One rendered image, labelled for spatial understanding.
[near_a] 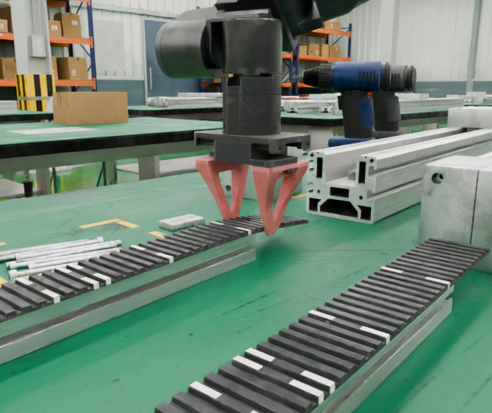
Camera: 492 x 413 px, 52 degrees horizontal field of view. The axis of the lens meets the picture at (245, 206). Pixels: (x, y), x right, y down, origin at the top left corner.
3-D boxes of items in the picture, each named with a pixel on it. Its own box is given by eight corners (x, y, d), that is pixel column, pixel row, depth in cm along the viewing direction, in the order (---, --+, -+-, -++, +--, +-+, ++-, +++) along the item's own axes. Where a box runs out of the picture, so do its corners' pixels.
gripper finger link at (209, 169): (236, 215, 58) (236, 133, 56) (287, 227, 53) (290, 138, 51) (194, 228, 53) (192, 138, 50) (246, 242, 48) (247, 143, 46)
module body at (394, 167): (373, 224, 63) (376, 156, 61) (305, 212, 70) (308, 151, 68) (518, 158, 123) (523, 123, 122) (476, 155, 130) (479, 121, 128)
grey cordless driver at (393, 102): (404, 162, 116) (411, 64, 111) (323, 156, 126) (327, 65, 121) (412, 158, 123) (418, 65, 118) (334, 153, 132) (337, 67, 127)
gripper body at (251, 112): (233, 144, 56) (234, 75, 54) (312, 152, 50) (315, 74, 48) (191, 150, 51) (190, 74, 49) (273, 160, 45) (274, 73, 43)
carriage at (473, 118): (499, 142, 105) (503, 109, 103) (445, 138, 111) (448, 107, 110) (517, 137, 117) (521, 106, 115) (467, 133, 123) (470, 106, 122)
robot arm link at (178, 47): (285, -62, 47) (311, 14, 54) (187, -46, 53) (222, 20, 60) (236, 28, 42) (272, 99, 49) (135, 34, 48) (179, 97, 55)
